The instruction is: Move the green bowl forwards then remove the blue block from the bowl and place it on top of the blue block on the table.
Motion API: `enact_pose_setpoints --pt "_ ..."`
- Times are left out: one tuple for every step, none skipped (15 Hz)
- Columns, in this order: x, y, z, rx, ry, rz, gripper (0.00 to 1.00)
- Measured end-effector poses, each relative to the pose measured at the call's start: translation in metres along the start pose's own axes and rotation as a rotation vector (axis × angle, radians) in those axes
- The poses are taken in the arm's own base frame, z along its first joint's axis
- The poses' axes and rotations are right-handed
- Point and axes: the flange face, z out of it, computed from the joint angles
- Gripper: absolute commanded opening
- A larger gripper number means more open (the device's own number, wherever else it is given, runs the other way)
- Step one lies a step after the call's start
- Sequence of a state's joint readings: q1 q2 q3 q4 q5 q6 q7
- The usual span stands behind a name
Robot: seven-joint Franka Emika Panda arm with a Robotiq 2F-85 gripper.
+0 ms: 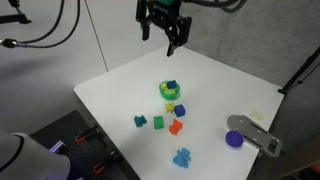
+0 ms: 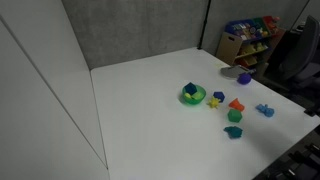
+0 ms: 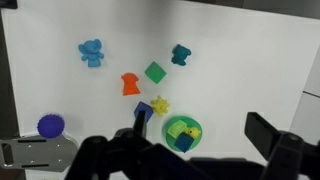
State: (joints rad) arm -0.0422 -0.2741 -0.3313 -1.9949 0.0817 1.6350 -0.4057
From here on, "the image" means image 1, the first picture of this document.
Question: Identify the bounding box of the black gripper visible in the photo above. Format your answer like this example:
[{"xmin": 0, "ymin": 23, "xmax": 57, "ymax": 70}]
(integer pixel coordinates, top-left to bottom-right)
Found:
[{"xmin": 135, "ymin": 0, "xmax": 193, "ymax": 58}]

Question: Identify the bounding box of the purple ball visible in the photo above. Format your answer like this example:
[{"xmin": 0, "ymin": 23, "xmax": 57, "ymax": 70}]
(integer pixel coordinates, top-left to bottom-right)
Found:
[{"xmin": 224, "ymin": 129, "xmax": 245, "ymax": 149}]

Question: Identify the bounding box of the thin black cable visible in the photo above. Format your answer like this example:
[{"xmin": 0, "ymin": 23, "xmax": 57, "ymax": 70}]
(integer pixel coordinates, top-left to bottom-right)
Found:
[
  {"xmin": 14, "ymin": 0, "xmax": 82, "ymax": 50},
  {"xmin": 14, "ymin": 0, "xmax": 66, "ymax": 45}
]

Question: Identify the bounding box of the green wrist camera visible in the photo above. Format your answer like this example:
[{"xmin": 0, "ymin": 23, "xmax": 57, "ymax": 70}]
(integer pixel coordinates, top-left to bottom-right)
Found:
[{"xmin": 155, "ymin": 0, "xmax": 181, "ymax": 8}]

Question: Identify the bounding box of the black perforated base board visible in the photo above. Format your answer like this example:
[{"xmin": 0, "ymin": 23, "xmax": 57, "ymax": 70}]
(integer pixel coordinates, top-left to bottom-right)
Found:
[{"xmin": 29, "ymin": 109, "xmax": 142, "ymax": 180}]

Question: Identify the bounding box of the yellow spiky star toy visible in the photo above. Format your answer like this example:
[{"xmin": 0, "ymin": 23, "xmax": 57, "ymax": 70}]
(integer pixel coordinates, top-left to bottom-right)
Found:
[{"xmin": 164, "ymin": 102, "xmax": 176, "ymax": 115}]

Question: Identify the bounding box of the pale yellow sticker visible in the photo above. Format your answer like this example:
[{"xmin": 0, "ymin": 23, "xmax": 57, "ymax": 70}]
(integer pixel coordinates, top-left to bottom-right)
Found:
[{"xmin": 248, "ymin": 110, "xmax": 265, "ymax": 122}]

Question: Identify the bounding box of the red black clamp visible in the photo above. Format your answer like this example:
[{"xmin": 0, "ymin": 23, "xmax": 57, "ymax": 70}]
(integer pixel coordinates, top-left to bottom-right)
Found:
[
  {"xmin": 73, "ymin": 124, "xmax": 99, "ymax": 145},
  {"xmin": 92, "ymin": 150, "xmax": 118, "ymax": 175}
]

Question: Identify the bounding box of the grey metal plate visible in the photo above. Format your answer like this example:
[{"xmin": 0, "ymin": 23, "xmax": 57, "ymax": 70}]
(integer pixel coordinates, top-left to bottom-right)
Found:
[{"xmin": 226, "ymin": 114, "xmax": 283, "ymax": 159}]

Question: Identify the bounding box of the green bowl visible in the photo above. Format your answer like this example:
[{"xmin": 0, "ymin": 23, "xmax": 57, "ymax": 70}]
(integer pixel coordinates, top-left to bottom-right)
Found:
[{"xmin": 158, "ymin": 79, "xmax": 182, "ymax": 101}]

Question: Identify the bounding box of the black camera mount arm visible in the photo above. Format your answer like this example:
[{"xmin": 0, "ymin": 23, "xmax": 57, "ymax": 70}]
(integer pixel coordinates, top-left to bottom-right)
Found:
[{"xmin": 0, "ymin": 0, "xmax": 33, "ymax": 25}]

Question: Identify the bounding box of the light blue toy figure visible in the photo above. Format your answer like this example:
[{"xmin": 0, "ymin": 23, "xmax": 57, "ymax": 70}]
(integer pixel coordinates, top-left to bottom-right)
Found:
[{"xmin": 172, "ymin": 147, "xmax": 193, "ymax": 170}]

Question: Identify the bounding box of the orange toy figure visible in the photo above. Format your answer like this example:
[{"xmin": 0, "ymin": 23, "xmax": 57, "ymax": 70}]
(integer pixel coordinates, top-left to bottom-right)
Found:
[{"xmin": 168, "ymin": 118, "xmax": 184, "ymax": 136}]

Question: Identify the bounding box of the blue block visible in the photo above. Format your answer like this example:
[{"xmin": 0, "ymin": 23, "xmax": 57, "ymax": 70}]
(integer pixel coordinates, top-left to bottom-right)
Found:
[{"xmin": 166, "ymin": 79, "xmax": 178, "ymax": 90}]

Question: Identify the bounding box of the teal toy figure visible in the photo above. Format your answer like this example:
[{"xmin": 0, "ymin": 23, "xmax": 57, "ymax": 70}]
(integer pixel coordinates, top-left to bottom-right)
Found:
[{"xmin": 133, "ymin": 114, "xmax": 148, "ymax": 129}]

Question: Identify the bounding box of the black tripod stand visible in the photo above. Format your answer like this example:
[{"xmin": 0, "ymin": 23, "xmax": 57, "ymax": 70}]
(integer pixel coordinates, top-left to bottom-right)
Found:
[{"xmin": 277, "ymin": 45, "xmax": 320, "ymax": 96}]

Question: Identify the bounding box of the green block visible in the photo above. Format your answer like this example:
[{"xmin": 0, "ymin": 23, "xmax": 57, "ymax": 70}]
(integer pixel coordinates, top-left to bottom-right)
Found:
[{"xmin": 153, "ymin": 115, "xmax": 165, "ymax": 131}]

